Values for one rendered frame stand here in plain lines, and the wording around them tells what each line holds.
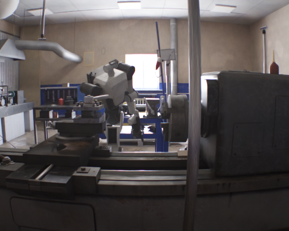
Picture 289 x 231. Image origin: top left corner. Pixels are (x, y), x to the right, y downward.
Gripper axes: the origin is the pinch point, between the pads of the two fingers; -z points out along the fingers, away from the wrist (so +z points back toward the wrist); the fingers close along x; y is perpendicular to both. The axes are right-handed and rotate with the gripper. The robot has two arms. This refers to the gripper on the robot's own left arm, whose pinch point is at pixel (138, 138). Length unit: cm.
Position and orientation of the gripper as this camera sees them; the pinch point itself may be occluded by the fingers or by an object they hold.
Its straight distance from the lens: 271.9
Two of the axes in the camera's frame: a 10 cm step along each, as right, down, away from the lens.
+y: 6.2, -4.8, 6.2
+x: 7.6, 2.0, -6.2
